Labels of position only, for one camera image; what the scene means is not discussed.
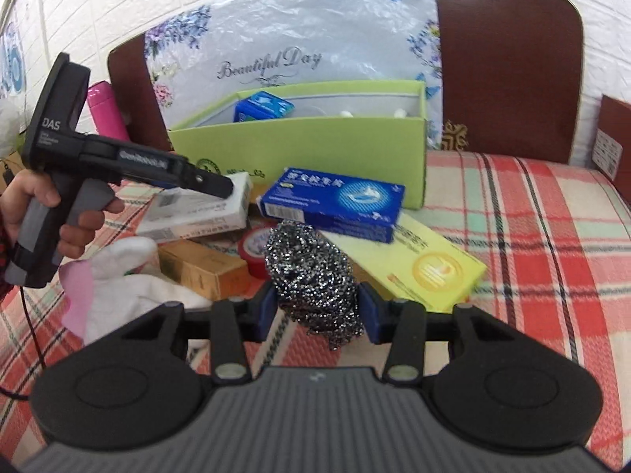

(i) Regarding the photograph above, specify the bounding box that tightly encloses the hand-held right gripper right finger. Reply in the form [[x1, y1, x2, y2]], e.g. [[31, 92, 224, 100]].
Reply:
[[357, 283, 518, 384]]

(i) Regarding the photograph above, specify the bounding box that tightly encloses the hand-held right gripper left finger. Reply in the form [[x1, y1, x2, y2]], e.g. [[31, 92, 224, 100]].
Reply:
[[121, 286, 280, 386]]

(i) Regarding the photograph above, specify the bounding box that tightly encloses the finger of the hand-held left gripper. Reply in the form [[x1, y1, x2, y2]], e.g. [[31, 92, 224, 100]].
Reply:
[[178, 158, 236, 202]]

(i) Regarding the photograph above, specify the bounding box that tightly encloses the white printed box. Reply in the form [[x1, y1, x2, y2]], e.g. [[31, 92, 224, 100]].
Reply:
[[135, 171, 254, 243]]

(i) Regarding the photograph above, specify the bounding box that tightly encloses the steel wool scrubber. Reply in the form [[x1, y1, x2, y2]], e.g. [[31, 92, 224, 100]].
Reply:
[[263, 222, 368, 353]]

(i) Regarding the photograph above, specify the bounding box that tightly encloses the yellow box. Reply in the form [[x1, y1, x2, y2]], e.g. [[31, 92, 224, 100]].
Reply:
[[323, 212, 488, 313]]

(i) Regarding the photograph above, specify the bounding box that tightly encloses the gold box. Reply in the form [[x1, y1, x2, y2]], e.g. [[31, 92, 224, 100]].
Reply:
[[158, 240, 252, 301]]

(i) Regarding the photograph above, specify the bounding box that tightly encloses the light blue packet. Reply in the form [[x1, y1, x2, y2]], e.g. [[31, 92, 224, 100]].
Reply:
[[233, 93, 295, 123]]

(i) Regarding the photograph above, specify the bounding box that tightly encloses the dark blue medicine box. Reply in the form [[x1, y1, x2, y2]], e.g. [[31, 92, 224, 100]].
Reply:
[[256, 168, 406, 244]]

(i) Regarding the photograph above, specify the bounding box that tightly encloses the light green cardboard box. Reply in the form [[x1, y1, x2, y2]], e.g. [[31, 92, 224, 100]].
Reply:
[[168, 80, 427, 210]]

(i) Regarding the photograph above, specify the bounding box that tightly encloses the pink white glove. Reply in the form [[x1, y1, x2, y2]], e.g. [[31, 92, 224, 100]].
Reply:
[[59, 236, 214, 346]]

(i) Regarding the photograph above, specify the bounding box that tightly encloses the person's left hand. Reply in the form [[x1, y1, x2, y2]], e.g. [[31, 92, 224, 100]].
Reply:
[[0, 170, 125, 260]]

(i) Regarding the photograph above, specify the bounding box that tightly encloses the pink thermos bottle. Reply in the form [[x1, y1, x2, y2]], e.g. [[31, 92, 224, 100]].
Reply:
[[86, 80, 131, 143]]

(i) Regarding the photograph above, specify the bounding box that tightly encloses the red tape roll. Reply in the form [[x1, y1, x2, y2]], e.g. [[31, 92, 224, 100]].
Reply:
[[237, 227, 277, 279]]

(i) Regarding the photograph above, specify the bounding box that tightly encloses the floral plastic bag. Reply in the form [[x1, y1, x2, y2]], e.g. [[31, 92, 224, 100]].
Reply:
[[144, 0, 444, 151]]

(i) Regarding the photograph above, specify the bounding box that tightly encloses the plaid bed sheet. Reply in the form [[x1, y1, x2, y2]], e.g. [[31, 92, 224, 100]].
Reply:
[[0, 150, 631, 469]]

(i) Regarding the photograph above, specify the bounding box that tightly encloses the brown headboard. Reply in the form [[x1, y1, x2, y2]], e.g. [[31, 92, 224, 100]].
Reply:
[[107, 0, 585, 166]]

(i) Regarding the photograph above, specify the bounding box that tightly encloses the brown cardboard box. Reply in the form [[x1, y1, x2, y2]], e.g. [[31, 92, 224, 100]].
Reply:
[[589, 93, 631, 181]]

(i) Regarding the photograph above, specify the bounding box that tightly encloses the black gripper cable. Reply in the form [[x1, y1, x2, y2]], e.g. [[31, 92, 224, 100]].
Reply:
[[0, 283, 47, 400]]

